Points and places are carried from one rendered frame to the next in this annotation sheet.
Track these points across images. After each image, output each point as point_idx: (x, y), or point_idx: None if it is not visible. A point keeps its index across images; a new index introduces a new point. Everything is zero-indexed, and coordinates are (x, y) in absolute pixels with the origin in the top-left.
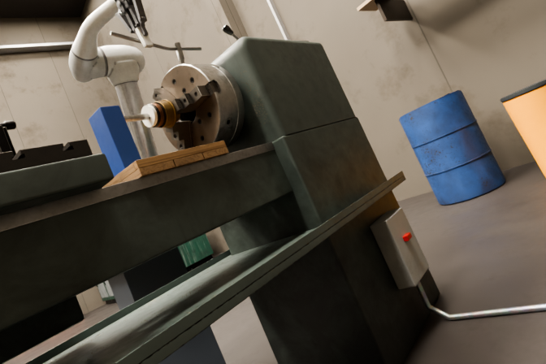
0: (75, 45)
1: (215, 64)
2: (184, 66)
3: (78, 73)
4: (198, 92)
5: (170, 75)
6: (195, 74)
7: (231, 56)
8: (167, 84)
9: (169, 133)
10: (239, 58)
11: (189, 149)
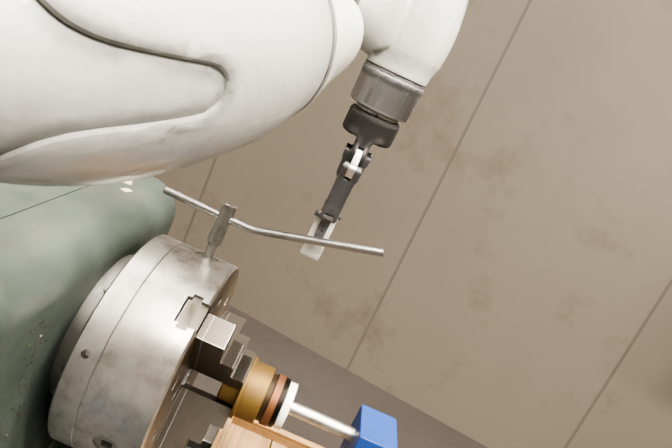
0: (337, 69)
1: (144, 226)
2: (237, 272)
3: (177, 169)
4: (241, 331)
5: (225, 285)
6: (232, 290)
7: (165, 223)
8: (215, 304)
9: (151, 434)
10: (166, 232)
11: (294, 435)
